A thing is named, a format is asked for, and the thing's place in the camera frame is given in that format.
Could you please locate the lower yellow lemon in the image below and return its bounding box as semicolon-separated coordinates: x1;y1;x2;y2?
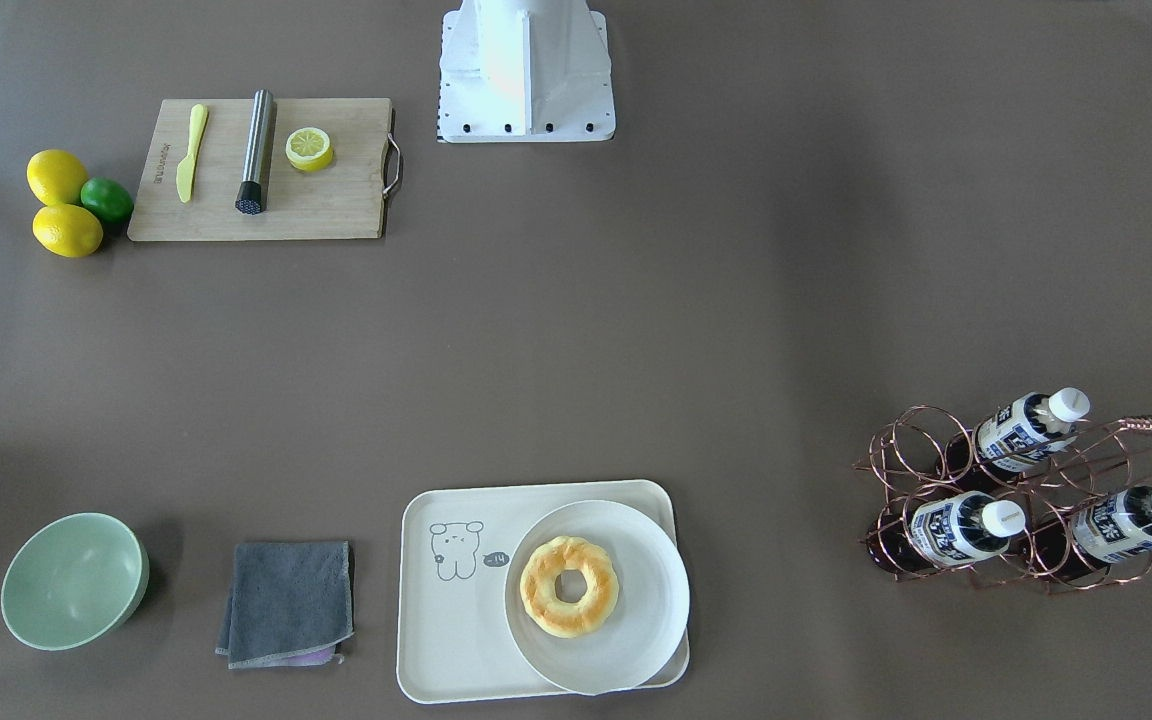
32;204;105;258

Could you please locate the white round plate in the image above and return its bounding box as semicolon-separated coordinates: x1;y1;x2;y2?
505;500;691;696

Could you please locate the glazed ring donut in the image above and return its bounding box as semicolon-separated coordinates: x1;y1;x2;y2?
518;536;620;639

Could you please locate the cream serving tray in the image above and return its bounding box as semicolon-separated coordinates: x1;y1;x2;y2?
396;479;690;705

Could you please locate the green lime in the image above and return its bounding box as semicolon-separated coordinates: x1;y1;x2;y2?
79;177;134;225

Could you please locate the copper wire bottle rack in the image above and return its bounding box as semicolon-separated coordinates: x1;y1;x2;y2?
854;406;1152;596

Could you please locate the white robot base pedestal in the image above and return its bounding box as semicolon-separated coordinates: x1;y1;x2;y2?
435;1;617;143

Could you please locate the tea bottle in rack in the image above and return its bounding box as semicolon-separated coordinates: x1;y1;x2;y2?
864;491;1026;577
1028;486;1152;583

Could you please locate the grey folded cloth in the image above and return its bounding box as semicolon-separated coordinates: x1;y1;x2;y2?
214;539;355;670

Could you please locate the green ceramic bowl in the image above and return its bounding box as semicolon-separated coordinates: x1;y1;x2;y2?
0;511;150;652

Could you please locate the upper yellow lemon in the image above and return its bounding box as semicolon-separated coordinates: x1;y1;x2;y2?
26;149;90;206

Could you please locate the wooden cutting board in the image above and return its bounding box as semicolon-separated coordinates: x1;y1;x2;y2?
127;97;401;242

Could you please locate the tea bottle white cap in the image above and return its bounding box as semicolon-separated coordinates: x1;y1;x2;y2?
934;387;1091;493

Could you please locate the yellow plastic knife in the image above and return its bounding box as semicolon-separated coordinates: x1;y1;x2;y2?
175;103;210;204

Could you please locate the yellow lemon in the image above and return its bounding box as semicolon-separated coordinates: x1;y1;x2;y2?
26;149;90;206
32;204;105;258

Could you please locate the half lemon slice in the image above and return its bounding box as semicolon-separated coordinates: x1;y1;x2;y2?
285;127;334;173

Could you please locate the steel muddler with black tip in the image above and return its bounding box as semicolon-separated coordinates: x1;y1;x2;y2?
234;88;276;215

